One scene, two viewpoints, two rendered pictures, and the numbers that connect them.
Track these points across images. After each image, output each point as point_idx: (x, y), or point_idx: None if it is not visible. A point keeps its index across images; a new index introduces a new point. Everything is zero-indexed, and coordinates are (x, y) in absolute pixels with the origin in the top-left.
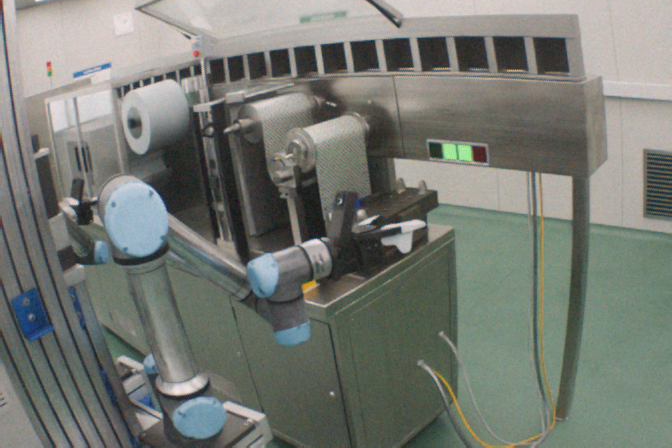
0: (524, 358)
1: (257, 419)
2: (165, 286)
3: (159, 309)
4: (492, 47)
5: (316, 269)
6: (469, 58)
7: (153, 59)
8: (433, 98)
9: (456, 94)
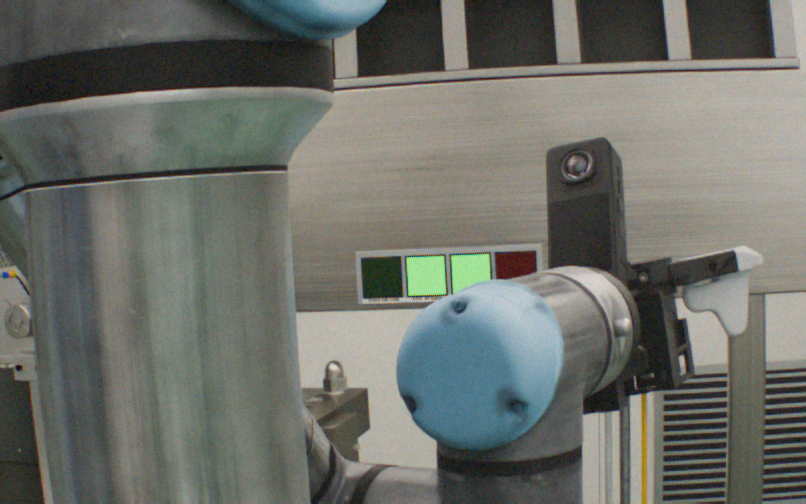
0: None
1: None
2: (294, 292)
3: (274, 422)
4: (572, 2)
5: (614, 346)
6: (481, 45)
7: None
8: (386, 143)
9: (457, 126)
